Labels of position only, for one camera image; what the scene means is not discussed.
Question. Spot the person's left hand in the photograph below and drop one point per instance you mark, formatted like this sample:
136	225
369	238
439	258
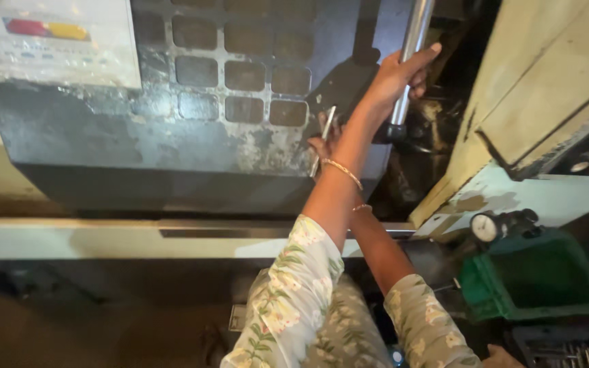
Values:
389	82

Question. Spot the person's right hand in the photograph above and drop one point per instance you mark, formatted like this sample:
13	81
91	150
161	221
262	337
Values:
323	145

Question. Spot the person's right fingers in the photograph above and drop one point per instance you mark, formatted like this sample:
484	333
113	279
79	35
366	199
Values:
325	143

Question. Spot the thin metal rod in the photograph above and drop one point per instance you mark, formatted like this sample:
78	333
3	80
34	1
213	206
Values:
329	124

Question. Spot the gold bangle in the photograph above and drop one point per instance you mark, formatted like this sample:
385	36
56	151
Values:
344	171
362	207

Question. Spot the floral print garment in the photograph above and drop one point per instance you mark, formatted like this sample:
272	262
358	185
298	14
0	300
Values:
294	306

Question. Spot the black dial gauge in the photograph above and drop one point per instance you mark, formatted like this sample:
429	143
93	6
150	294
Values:
484	227

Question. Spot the green plastic crate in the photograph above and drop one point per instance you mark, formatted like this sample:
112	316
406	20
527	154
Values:
483	291

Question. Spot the beige machine housing panel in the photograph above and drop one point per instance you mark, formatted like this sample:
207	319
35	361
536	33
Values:
540	66

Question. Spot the dark grey machine sliding door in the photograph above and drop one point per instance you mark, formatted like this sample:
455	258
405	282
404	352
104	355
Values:
95	133

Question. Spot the white label plate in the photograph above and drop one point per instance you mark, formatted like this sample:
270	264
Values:
69	56

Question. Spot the black tray of metal parts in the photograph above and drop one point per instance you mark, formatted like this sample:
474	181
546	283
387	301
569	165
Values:
565	350

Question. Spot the pale machine guide rail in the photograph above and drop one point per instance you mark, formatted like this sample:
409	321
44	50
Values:
69	239

